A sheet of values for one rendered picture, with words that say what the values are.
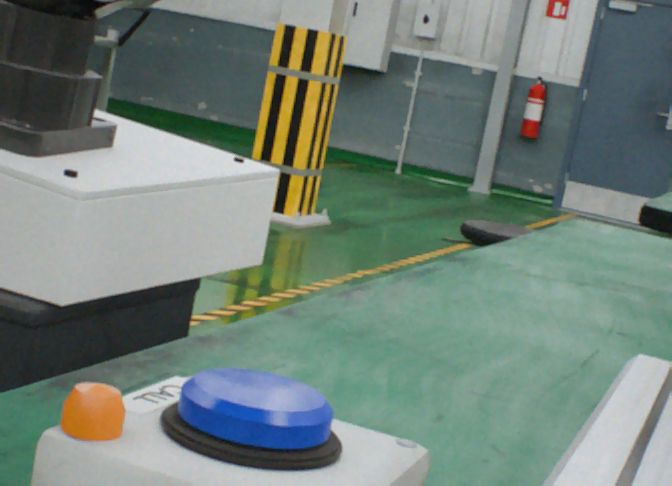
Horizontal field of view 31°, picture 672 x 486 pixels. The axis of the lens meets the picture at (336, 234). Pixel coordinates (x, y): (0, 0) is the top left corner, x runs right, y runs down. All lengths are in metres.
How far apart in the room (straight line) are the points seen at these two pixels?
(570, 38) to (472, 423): 11.12
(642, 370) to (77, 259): 0.38
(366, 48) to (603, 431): 11.60
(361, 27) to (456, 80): 1.06
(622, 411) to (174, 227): 0.49
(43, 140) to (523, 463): 0.34
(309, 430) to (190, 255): 0.50
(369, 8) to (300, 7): 5.06
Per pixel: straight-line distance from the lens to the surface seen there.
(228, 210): 0.84
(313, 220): 6.95
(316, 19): 6.83
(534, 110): 11.50
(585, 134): 11.55
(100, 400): 0.30
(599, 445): 0.29
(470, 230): 3.59
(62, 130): 0.75
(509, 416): 0.63
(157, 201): 0.74
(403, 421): 0.58
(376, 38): 11.85
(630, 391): 0.35
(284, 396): 0.31
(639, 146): 11.48
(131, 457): 0.29
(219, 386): 0.31
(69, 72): 0.76
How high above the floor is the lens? 0.94
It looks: 8 degrees down
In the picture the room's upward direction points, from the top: 11 degrees clockwise
